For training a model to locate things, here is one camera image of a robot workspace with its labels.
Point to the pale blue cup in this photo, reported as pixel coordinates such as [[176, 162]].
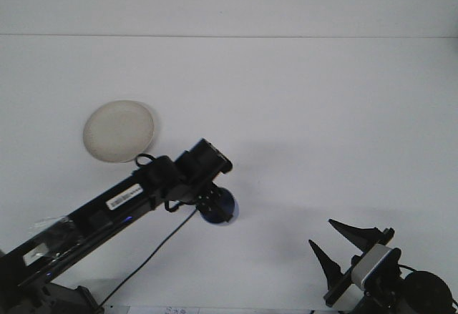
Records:
[[232, 206]]

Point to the pale round plate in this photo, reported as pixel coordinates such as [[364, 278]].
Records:
[[114, 131]]

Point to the grey gripper camera box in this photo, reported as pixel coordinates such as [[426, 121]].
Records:
[[214, 156], [372, 262]]

